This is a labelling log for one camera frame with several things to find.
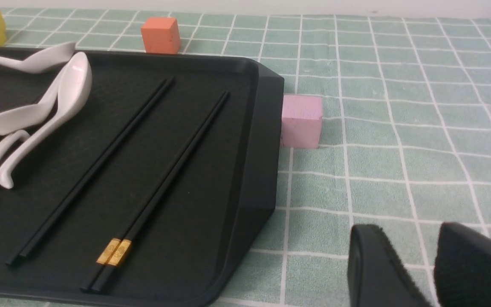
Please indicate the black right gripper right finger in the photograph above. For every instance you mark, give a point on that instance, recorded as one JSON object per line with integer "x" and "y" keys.
{"x": 463, "y": 267}

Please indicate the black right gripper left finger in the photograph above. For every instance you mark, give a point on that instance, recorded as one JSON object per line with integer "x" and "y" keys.
{"x": 376, "y": 276}

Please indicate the green checkered tablecloth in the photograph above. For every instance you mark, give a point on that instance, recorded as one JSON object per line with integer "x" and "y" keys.
{"x": 405, "y": 143}

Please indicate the black plastic tray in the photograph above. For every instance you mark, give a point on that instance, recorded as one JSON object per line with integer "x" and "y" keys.
{"x": 151, "y": 195}

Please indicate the pink foam cube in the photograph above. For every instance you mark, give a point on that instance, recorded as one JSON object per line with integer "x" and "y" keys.
{"x": 301, "y": 121}

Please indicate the gold-banded black chopstick right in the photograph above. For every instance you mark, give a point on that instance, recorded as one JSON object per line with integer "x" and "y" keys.
{"x": 168, "y": 187}

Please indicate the gold-banded black chopstick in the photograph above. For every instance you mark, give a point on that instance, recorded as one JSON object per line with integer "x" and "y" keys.
{"x": 168, "y": 187}
{"x": 160, "y": 185}

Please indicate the gold-banded black chopstick left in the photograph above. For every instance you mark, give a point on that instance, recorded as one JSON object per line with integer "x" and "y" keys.
{"x": 160, "y": 185}

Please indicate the plain black chopstick right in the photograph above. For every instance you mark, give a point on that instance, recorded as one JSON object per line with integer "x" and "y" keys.
{"x": 97, "y": 169}

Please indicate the plain black chopstick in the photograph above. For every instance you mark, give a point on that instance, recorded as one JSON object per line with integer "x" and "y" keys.
{"x": 87, "y": 172}
{"x": 97, "y": 169}

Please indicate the orange foam cube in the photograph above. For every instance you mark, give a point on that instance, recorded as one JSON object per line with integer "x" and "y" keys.
{"x": 161, "y": 35}

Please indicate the white ceramic spoon right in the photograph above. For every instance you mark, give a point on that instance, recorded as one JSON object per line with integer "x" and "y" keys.
{"x": 73, "y": 93}

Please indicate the plain black chopstick left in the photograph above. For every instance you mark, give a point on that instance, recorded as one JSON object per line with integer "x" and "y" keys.
{"x": 87, "y": 172}

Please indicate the white ceramic spoon top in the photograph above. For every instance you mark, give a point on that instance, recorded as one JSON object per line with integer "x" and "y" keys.
{"x": 42, "y": 60}

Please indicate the white ceramic spoon middle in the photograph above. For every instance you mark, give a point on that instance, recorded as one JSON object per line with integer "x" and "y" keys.
{"x": 20, "y": 118}

